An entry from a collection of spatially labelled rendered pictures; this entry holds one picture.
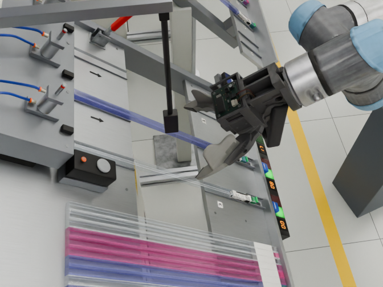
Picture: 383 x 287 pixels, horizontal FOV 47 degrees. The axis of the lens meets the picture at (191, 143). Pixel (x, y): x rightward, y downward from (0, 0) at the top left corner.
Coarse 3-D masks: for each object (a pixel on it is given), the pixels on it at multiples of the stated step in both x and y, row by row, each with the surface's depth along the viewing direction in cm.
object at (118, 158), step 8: (80, 144) 73; (88, 144) 75; (88, 152) 74; (96, 152) 75; (104, 152) 76; (112, 152) 77; (112, 160) 77; (120, 160) 78; (128, 160) 79; (136, 160) 81; (136, 168) 81; (144, 168) 81; (152, 168) 83; (160, 168) 84; (160, 176) 85; (168, 176) 85; (176, 176) 86; (184, 176) 88; (192, 184) 89; (200, 184) 90; (208, 184) 92; (216, 192) 94; (224, 192) 94; (232, 192) 96
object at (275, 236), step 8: (248, 152) 112; (256, 152) 110; (256, 160) 109; (256, 168) 109; (256, 176) 108; (264, 176) 107; (264, 184) 105; (264, 192) 105; (264, 200) 104; (272, 208) 102; (272, 216) 101; (272, 224) 100; (272, 232) 100; (272, 240) 99; (280, 240) 98; (280, 248) 97; (280, 256) 96; (288, 264) 95; (288, 272) 94; (288, 280) 93
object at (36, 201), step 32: (96, 64) 88; (96, 96) 84; (96, 128) 79; (128, 128) 85; (0, 160) 63; (0, 192) 61; (32, 192) 64; (64, 192) 68; (96, 192) 72; (128, 192) 77; (0, 224) 58; (32, 224) 62; (64, 224) 65; (0, 256) 56; (32, 256) 59; (64, 256) 62
